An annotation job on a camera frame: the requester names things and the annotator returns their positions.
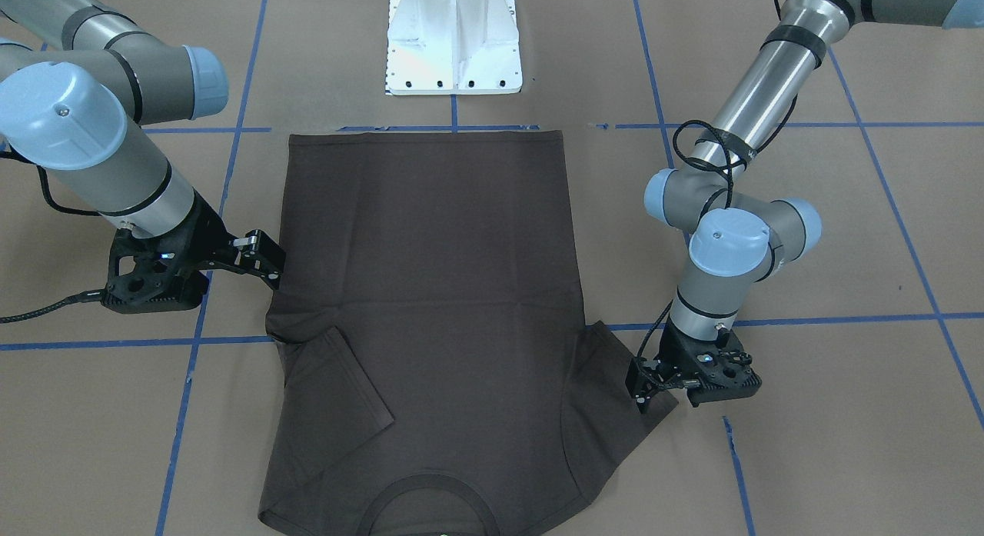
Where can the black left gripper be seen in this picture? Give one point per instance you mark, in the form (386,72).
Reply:
(670,357)

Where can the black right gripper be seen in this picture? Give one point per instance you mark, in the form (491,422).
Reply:
(201,234)

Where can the dark brown t-shirt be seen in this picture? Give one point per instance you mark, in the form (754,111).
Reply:
(439,374)

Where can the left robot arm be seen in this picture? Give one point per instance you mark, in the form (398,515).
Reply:
(737,240)

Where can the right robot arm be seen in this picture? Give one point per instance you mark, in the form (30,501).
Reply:
(80,111)

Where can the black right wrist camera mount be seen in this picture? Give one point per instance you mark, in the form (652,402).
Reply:
(151,275)

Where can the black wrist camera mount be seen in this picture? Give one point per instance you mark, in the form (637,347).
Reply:
(722,374)
(151,275)

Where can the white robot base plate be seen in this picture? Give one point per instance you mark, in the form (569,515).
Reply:
(453,47)

